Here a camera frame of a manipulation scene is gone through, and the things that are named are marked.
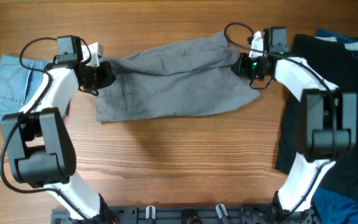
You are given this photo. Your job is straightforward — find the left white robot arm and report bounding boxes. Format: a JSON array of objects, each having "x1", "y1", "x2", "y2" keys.
[{"x1": 0, "y1": 35, "x2": 119, "y2": 223}]

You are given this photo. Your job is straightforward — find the grey shorts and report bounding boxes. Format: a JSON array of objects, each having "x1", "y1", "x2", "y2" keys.
[{"x1": 96, "y1": 32, "x2": 260, "y2": 122}]

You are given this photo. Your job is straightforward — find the blue garment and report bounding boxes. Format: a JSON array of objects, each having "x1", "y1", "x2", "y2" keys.
[{"x1": 308, "y1": 29, "x2": 358, "y2": 223}]

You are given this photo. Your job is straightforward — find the folded blue denim jeans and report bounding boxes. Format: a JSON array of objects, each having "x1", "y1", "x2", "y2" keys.
[{"x1": 0, "y1": 54, "x2": 50, "y2": 122}]

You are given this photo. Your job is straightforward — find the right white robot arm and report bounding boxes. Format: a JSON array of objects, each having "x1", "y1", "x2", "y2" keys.
[{"x1": 232, "y1": 53, "x2": 357, "y2": 213}]

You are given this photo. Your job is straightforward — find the black garment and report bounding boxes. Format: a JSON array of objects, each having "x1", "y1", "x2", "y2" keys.
[{"x1": 293, "y1": 34, "x2": 358, "y2": 201}]

